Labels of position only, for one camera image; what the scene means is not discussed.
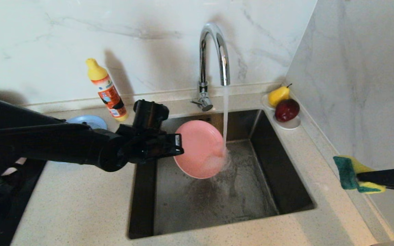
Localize chrome gooseneck faucet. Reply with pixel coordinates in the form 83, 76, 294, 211
190, 23, 231, 112

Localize stainless steel sink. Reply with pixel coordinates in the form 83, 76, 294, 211
128, 109, 317, 240

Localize pink plate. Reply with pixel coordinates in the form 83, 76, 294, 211
173, 120, 229, 179

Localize yellow pear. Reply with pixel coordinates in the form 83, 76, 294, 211
268, 84, 292, 108

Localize yellow orange dish soap bottle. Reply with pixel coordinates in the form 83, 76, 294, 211
86, 58, 128, 122

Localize dark red apple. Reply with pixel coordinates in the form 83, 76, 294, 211
275, 99, 300, 123

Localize blue grey plate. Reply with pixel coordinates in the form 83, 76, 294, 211
65, 115, 108, 130

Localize pink bowl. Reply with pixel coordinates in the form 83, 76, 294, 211
0, 157, 27, 176

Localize small white fruit dish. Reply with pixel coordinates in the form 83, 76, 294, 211
261, 94, 301, 131

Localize yellow green sponge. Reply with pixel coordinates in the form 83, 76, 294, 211
333, 155, 386, 194

